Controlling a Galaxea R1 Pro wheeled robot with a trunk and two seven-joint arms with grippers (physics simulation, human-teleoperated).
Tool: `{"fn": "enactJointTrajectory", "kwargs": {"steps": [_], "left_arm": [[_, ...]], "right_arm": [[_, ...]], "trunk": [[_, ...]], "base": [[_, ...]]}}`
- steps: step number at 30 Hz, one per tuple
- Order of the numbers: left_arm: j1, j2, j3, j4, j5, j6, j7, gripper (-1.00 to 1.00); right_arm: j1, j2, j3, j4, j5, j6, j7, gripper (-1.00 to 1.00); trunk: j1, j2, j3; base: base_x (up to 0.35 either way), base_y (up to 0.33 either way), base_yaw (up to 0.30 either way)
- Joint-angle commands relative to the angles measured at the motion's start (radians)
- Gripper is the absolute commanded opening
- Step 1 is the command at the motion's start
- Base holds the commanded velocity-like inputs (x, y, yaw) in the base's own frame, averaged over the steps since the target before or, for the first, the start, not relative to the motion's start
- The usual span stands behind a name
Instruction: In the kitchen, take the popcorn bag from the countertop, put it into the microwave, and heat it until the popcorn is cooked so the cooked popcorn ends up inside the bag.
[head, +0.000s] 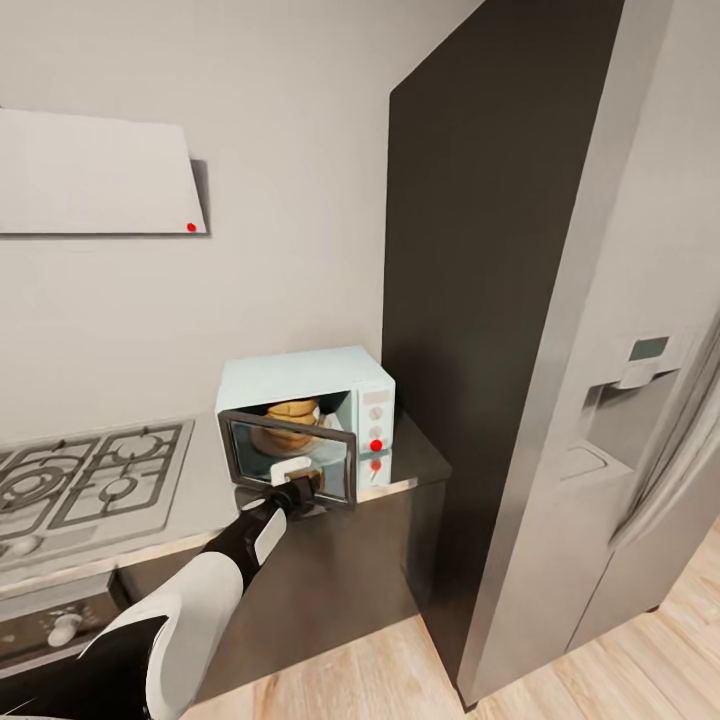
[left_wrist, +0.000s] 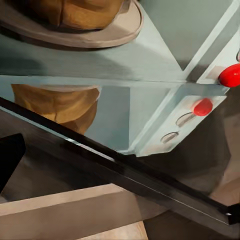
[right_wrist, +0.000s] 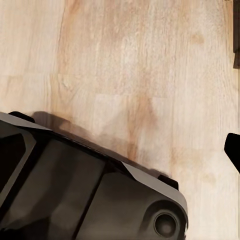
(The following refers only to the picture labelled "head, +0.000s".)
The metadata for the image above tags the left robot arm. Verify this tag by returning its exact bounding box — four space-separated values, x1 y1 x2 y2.
0 457 321 720

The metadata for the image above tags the popcorn bag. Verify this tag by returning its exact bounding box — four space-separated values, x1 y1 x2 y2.
261 395 320 426

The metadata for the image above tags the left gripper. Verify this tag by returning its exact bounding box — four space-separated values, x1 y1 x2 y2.
262 473 321 510

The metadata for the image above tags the microwave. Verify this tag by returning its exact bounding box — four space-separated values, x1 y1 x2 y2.
215 345 395 514

